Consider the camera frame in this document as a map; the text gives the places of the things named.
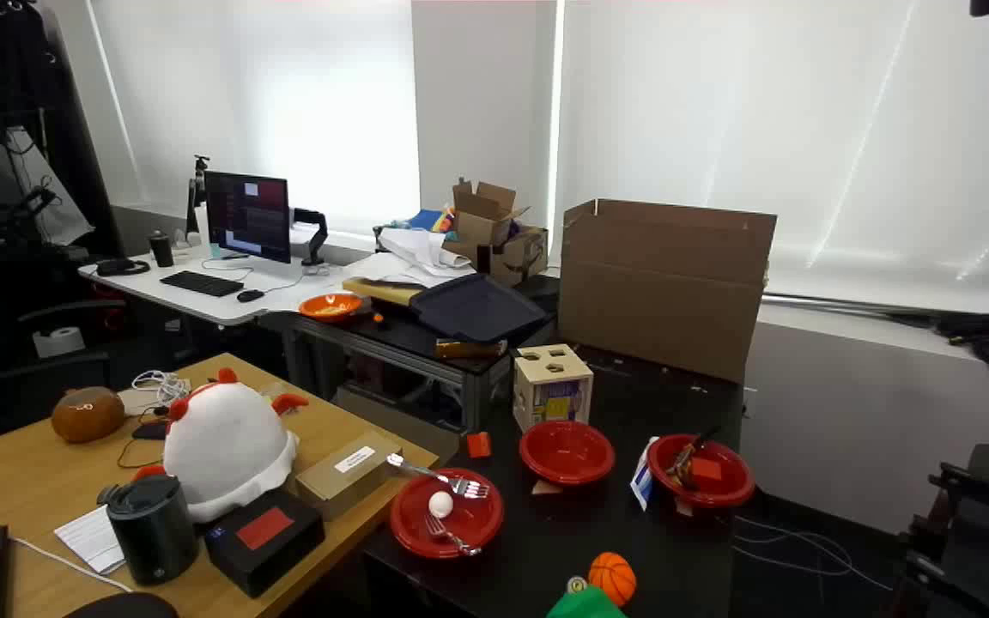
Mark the red plastic bowl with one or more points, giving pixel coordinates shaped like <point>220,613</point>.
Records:
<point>568,451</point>
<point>481,517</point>
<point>730,490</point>

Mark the large cardboard box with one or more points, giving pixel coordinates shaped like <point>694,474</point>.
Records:
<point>668,287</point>

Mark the black red cart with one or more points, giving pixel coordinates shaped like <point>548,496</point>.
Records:
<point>977,538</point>

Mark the red square block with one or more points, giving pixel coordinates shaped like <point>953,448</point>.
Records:
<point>706,467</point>

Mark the black stick tool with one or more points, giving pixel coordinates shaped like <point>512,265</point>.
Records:
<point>689,454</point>

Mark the blue white card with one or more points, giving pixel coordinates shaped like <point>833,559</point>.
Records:
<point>644,483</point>

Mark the wooden shape sorter box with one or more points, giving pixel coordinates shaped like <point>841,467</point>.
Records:
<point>552,381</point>

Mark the small open cardboard box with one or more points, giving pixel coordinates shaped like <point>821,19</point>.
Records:
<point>489,223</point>

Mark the tan wooden triangle piece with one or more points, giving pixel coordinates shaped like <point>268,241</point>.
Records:
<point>548,490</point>

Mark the orange ball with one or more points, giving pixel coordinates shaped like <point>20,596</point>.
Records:
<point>614,579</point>

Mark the white paper pile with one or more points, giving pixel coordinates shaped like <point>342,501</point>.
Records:
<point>422,250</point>

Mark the orange-red wedge block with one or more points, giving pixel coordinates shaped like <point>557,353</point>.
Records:
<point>479,445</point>

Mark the green toy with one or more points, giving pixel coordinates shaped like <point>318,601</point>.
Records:
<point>586,601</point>

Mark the yellow flat box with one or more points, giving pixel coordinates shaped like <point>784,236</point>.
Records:
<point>378,293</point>

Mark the small white ball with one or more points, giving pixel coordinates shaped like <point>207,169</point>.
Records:
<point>441,504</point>

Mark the orange dish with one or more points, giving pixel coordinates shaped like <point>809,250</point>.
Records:
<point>330,308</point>

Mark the flat brown cardboard box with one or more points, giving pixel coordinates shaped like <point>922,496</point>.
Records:
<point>344,467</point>

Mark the computer monitor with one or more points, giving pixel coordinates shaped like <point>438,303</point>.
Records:
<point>250,213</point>

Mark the black computer mouse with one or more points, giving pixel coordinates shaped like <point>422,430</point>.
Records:
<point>250,295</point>

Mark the white plush toy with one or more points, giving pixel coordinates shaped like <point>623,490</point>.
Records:
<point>226,448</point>

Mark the white desk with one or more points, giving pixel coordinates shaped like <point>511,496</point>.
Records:
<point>172,293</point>

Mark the black box red label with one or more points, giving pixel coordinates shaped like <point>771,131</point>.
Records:
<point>262,538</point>

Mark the black cup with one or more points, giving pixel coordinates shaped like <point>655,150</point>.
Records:
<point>163,248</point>

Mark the clear plastic container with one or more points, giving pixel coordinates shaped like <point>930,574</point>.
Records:
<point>152,389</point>

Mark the black headset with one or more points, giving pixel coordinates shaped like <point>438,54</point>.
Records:
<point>123,265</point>

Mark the black cylinder speaker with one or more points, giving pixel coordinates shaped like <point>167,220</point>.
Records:
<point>152,534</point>

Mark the brown football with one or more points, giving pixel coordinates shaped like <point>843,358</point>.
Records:
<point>86,413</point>

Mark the tissue box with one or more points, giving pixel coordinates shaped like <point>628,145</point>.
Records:
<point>56,340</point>

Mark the hanging dark clothes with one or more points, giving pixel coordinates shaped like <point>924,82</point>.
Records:
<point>17,137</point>

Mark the white paper sheet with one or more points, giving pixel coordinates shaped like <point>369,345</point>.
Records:
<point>91,538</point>

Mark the black office chair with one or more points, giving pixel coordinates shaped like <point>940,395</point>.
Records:
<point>17,379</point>

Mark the wooden desk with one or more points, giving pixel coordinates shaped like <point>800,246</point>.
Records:
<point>17,483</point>

